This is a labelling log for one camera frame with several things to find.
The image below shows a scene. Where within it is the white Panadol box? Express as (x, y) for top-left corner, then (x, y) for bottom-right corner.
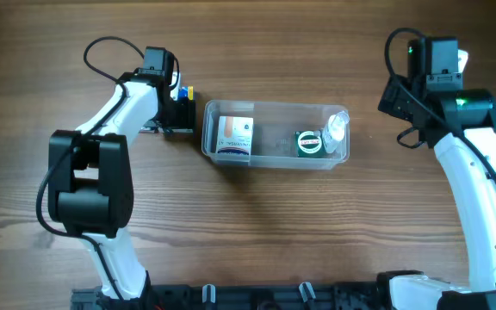
(139, 120), (159, 133)

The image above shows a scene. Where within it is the clear plastic container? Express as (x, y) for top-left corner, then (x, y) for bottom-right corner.
(201, 100), (350, 170)

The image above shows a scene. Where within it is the blue VapoDrops box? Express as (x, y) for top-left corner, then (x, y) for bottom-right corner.
(177, 86), (195, 101)

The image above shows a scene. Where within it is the clear plastic bottle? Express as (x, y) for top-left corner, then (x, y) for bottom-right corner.
(322, 111), (350, 154)

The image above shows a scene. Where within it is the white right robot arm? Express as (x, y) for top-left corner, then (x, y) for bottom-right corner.
(377, 30), (496, 309)

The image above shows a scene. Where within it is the green Zam-Buk ointment box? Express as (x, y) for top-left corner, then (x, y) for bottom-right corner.
(294, 130), (326, 158)

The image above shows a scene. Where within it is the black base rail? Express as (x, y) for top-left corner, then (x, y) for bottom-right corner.
(70, 275), (496, 310)

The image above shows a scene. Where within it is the white Hansaplast box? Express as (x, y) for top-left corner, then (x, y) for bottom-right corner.
(216, 116), (253, 156)

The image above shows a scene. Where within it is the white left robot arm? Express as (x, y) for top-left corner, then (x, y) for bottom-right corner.
(38, 46), (195, 305)

